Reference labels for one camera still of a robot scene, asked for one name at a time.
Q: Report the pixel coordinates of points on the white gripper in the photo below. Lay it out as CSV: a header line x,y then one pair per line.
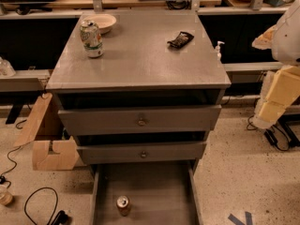
x,y
287,39

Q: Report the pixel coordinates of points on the orange soda can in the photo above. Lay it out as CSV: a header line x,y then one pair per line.
x,y
123,205

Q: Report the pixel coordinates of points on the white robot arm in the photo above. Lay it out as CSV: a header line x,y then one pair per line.
x,y
285,39

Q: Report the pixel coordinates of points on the grey drawer cabinet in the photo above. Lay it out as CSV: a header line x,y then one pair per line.
x,y
140,69

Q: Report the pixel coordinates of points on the grey bottom drawer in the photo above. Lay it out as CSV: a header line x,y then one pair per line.
x,y
160,193

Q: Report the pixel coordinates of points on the grey drawer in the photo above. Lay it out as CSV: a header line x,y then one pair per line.
x,y
139,120
160,193
141,152

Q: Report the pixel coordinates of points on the grey middle drawer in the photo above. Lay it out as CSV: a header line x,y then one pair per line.
x,y
141,152

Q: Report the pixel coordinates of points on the grey top drawer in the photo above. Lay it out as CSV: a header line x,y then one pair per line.
x,y
139,120

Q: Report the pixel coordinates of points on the green white soda can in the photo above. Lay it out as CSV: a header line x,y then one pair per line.
x,y
91,38

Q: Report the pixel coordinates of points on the black metal stand leg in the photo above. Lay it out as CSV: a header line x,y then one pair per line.
x,y
285,122

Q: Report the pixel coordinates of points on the white pump bottle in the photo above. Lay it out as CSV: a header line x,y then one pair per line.
x,y
218,49

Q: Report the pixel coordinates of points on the black snack bag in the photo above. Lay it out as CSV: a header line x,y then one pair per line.
x,y
181,40

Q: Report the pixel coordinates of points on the white bowl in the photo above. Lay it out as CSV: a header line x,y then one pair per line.
x,y
105,22

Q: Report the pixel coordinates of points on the wooden block stand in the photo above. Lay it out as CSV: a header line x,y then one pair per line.
x,y
59,155

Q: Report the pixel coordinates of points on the wooden board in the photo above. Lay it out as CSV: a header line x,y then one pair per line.
x,y
34,120

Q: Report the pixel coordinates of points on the clear plastic cup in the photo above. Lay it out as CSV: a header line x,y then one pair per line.
x,y
5,196

